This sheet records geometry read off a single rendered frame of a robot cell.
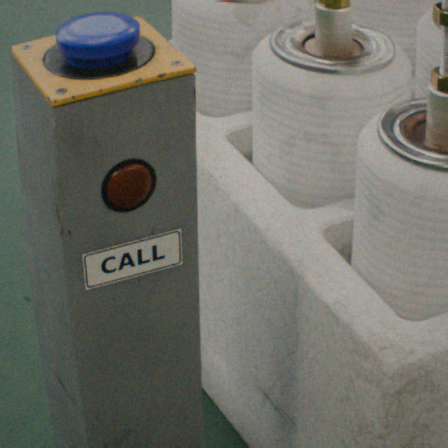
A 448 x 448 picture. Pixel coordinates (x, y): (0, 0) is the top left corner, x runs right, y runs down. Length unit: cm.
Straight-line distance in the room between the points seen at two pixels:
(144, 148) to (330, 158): 17
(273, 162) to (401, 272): 13
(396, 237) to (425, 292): 3
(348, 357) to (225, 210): 14
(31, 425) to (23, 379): 5
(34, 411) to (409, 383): 32
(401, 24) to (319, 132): 17
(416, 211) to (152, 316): 14
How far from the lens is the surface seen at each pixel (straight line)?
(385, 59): 72
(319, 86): 70
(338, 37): 72
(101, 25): 58
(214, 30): 80
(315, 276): 66
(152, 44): 59
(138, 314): 62
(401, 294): 65
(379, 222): 64
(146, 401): 66
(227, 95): 82
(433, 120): 64
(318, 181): 73
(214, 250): 77
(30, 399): 86
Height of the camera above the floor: 56
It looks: 33 degrees down
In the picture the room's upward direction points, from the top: 1 degrees counter-clockwise
